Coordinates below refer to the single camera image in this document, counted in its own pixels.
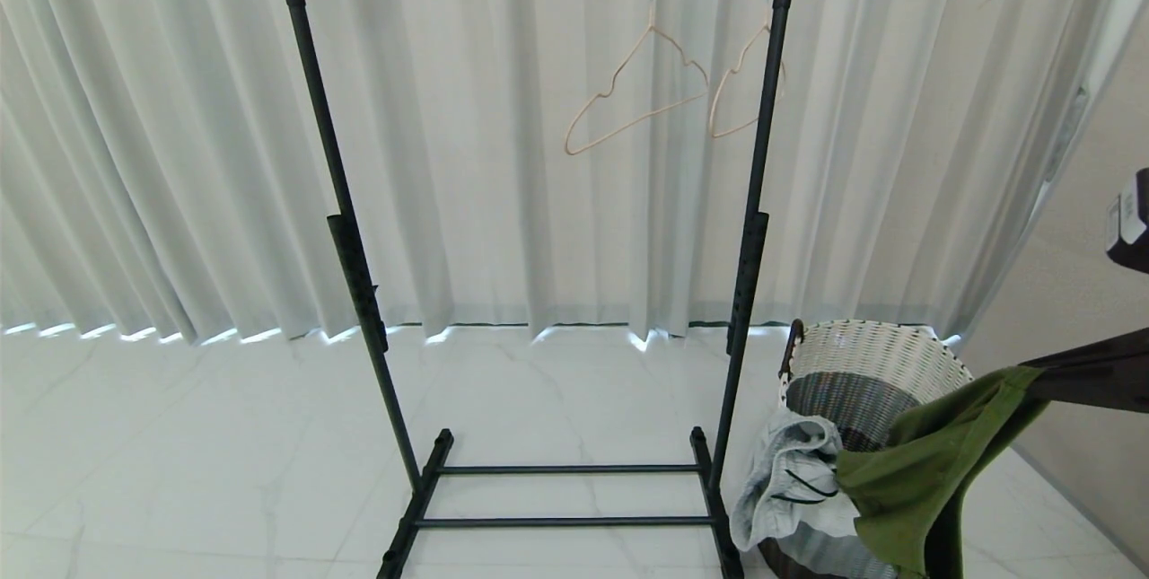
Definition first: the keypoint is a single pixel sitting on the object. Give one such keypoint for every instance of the pink clothes hanger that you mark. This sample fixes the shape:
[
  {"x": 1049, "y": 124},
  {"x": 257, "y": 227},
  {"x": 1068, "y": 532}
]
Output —
[
  {"x": 766, "y": 22},
  {"x": 651, "y": 25}
]

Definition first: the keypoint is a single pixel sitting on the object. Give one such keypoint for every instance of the white laundry basket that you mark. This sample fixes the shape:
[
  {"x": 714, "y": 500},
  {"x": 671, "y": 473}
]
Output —
[{"x": 880, "y": 350}]

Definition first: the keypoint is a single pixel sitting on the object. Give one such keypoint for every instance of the green shirt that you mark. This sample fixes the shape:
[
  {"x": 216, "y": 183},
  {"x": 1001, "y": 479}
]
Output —
[{"x": 934, "y": 453}]

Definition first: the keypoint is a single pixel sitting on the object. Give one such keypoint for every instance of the pale grey shorts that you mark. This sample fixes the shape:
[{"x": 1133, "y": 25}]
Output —
[{"x": 781, "y": 489}]

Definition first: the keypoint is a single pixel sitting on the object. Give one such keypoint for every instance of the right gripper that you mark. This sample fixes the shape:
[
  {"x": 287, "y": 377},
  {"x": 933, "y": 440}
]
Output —
[{"x": 1133, "y": 238}]

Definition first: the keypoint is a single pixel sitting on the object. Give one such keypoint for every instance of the white curtain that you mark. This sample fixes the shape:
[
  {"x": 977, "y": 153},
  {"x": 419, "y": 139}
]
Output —
[{"x": 449, "y": 157}]

